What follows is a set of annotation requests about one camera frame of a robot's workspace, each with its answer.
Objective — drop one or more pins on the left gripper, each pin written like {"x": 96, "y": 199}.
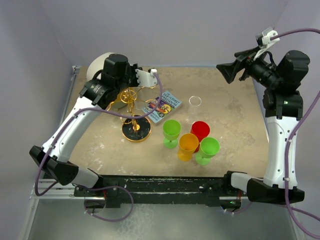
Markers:
{"x": 132, "y": 69}

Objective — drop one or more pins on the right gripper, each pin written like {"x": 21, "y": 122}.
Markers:
{"x": 245, "y": 59}

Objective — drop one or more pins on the red plastic goblet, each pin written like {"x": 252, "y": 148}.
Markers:
{"x": 201, "y": 130}

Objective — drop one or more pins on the green goblet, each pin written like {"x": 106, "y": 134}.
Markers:
{"x": 208, "y": 148}
{"x": 171, "y": 131}

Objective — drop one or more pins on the clear wine glass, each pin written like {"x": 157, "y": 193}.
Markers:
{"x": 139, "y": 104}

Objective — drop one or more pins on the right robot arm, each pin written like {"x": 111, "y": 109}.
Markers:
{"x": 283, "y": 106}

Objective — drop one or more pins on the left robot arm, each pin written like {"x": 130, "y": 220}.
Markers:
{"x": 106, "y": 77}

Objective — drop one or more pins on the white orange cylinder appliance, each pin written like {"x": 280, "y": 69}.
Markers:
{"x": 94, "y": 67}

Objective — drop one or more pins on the colourful children's book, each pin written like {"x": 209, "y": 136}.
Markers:
{"x": 168, "y": 104}

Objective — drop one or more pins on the clear glass on table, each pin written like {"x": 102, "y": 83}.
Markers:
{"x": 193, "y": 108}

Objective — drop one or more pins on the orange plastic goblet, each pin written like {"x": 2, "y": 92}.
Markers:
{"x": 188, "y": 143}

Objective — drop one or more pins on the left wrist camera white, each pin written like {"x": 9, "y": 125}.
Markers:
{"x": 146, "y": 78}

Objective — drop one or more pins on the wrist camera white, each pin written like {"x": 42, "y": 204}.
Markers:
{"x": 266, "y": 40}
{"x": 146, "y": 78}

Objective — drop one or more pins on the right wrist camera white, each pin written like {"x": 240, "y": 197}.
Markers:
{"x": 266, "y": 40}

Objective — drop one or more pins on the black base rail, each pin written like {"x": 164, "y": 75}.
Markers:
{"x": 184, "y": 190}

